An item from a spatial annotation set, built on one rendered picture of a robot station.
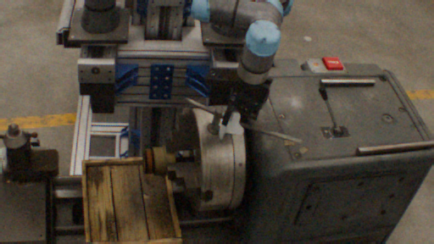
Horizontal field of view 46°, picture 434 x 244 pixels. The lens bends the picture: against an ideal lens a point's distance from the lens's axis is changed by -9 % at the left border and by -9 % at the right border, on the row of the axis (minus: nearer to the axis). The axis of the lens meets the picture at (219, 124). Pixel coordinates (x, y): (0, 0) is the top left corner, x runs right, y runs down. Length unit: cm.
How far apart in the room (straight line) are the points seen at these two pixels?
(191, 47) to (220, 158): 70
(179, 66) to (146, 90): 17
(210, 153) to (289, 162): 22
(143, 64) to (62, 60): 177
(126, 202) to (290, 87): 64
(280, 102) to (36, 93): 219
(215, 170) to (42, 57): 251
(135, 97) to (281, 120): 79
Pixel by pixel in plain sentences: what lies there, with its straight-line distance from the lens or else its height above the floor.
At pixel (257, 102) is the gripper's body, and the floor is 142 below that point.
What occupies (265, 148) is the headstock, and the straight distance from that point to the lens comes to 152.
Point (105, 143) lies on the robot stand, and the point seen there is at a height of 21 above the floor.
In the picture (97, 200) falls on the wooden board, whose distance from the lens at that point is 180.
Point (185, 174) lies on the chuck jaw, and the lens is 159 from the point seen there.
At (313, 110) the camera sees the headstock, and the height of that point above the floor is 126.
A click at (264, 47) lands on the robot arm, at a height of 161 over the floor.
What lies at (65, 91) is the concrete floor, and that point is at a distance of 354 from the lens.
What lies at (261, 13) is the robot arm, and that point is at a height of 163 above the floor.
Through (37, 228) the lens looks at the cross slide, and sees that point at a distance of 164.
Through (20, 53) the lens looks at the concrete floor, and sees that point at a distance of 392.
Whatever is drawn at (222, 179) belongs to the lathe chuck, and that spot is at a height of 115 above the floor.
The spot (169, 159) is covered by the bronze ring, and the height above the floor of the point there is 111.
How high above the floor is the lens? 230
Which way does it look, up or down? 43 degrees down
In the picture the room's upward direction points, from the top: 10 degrees clockwise
